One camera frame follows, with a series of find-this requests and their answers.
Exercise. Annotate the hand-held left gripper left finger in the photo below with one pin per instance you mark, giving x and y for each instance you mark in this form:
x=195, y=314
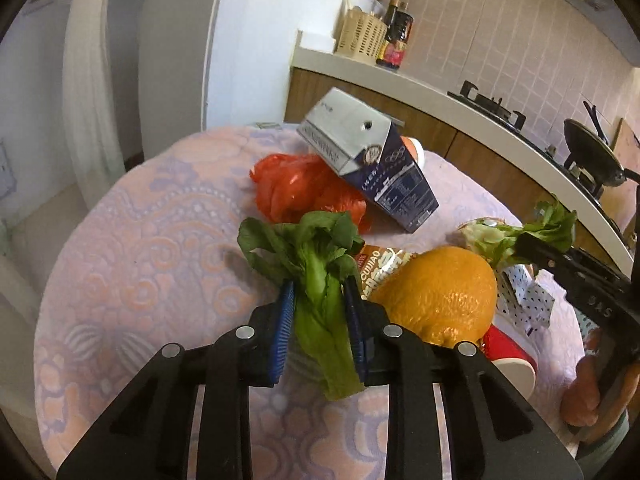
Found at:
x=280, y=335

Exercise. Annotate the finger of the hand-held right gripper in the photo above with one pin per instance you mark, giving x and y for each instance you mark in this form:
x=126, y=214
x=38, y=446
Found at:
x=542, y=255

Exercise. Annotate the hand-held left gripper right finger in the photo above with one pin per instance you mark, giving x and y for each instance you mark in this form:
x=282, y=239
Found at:
x=356, y=332

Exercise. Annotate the green leafy vegetable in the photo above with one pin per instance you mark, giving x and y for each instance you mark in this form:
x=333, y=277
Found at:
x=487, y=240
x=315, y=320

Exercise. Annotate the orange paper cup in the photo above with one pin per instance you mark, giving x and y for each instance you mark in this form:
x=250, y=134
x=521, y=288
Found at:
x=416, y=152
x=505, y=355

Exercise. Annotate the red plastic bag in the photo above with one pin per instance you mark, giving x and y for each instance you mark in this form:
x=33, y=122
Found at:
x=290, y=185

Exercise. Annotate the person's right forearm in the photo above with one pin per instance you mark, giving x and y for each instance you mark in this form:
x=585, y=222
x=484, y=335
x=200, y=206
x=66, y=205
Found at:
x=612, y=432

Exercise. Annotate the person's right hand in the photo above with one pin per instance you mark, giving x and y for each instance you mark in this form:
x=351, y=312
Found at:
x=582, y=390

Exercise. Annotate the polka dot paper wrapper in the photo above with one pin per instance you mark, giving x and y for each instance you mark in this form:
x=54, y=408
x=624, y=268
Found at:
x=530, y=305

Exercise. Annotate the brown snack packet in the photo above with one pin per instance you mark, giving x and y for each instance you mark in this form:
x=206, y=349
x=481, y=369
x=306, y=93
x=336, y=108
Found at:
x=380, y=265

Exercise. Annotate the large orange fruit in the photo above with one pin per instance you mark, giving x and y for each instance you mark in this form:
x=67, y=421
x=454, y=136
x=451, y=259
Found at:
x=440, y=295

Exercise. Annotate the black wok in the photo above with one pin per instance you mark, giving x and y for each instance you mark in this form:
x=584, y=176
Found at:
x=590, y=147

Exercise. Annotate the wooden cutting board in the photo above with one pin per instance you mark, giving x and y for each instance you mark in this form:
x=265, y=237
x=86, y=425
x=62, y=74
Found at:
x=627, y=145

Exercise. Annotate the black spatula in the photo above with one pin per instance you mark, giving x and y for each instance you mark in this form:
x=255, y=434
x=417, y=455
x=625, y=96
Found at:
x=597, y=122

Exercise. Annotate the pink patterned tablecloth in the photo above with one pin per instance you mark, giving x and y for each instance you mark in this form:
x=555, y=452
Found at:
x=150, y=260

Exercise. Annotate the black gas stove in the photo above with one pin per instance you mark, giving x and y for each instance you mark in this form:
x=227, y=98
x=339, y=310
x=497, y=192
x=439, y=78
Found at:
x=495, y=105

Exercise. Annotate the white kitchen countertop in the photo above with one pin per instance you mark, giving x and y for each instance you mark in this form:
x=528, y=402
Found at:
x=450, y=105

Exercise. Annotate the grey and blue milk carton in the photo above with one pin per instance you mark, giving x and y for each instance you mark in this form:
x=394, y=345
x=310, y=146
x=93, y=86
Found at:
x=360, y=145

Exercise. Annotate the grey range hood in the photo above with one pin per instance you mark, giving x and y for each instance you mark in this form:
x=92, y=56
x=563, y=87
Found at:
x=590, y=25

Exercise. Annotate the wooden kitchen cabinet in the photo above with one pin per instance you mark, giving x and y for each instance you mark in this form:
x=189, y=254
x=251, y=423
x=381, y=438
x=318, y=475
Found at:
x=350, y=95

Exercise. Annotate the dark sauce bottle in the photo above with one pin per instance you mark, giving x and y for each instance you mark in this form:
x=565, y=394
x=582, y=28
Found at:
x=397, y=35

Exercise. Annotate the beige plastic basket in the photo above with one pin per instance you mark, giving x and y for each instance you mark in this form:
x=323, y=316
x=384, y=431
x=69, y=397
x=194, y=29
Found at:
x=360, y=35

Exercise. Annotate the white curtain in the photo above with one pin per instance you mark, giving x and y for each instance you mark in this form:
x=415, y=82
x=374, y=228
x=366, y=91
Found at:
x=90, y=85

